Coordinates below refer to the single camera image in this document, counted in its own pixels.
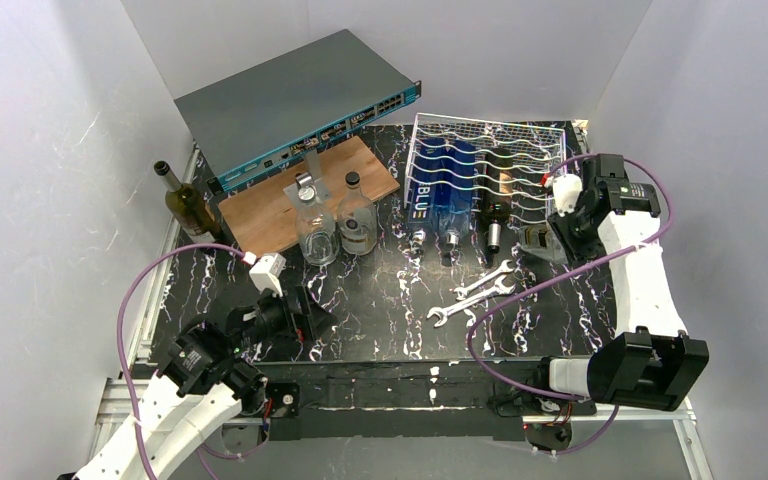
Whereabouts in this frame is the clear bottle white cap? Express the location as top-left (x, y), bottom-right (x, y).
top-left (295, 186), bottom-right (340, 266)

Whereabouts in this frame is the dark green wine bottle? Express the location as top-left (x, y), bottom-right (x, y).
top-left (479, 147), bottom-right (515, 255)

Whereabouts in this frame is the clear liquor bottle black cap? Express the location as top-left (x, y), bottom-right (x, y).
top-left (337, 171), bottom-right (378, 256)

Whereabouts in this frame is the dark wine bottle gold label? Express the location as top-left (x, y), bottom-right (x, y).
top-left (153, 161), bottom-right (223, 244)

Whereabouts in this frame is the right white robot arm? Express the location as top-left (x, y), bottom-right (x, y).
top-left (542, 154), bottom-right (709, 411)

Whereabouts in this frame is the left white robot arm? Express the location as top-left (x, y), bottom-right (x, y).
top-left (67, 286), bottom-right (336, 479)

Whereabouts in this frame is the blue vodka bottle left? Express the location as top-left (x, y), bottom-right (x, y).
top-left (406, 137), bottom-right (448, 249)

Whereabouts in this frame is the large silver wrench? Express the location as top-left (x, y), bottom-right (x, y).
top-left (426, 277), bottom-right (515, 328)

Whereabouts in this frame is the wooden board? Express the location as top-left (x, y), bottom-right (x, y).
top-left (218, 137), bottom-right (399, 255)

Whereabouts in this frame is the small silver wrench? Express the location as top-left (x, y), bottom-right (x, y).
top-left (452, 260), bottom-right (515, 300)

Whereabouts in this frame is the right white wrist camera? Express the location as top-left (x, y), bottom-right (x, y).
top-left (541, 173), bottom-right (583, 216)

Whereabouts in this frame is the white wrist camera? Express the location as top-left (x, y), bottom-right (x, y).
top-left (541, 173), bottom-right (583, 216)
top-left (243, 252), bottom-right (286, 297)

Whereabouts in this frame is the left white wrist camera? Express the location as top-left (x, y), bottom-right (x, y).
top-left (243, 252), bottom-right (286, 297)

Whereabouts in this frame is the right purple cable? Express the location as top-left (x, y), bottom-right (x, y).
top-left (466, 152), bottom-right (678, 458)

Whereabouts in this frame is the purple cable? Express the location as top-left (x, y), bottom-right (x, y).
top-left (115, 243), bottom-right (256, 480)
top-left (466, 152), bottom-right (678, 458)

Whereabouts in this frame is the white wire wine rack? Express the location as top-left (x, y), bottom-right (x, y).
top-left (403, 113), bottom-right (570, 229)

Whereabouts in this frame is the black base frame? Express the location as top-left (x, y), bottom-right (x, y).
top-left (258, 359), bottom-right (611, 441)

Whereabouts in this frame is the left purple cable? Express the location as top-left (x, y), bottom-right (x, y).
top-left (115, 243), bottom-right (256, 480)

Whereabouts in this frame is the silver metal stand bracket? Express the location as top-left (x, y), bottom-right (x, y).
top-left (283, 152), bottom-right (331, 212)

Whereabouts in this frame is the grey network switch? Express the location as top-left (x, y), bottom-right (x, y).
top-left (175, 29), bottom-right (422, 194)

